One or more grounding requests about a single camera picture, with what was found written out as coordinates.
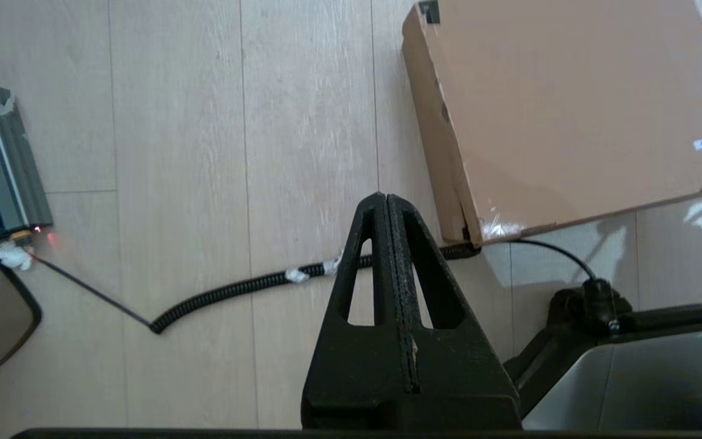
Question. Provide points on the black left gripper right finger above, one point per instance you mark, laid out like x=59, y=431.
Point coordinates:
x=467, y=378

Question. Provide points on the black grey robot base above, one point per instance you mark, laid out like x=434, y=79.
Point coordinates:
x=662, y=378

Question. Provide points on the brown cardboard shoe box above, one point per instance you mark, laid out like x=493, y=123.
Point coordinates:
x=570, y=110

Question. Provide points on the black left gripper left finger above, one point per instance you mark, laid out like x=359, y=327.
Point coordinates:
x=339, y=378

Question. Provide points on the white tape wad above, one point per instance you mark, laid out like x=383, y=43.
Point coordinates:
x=13, y=255

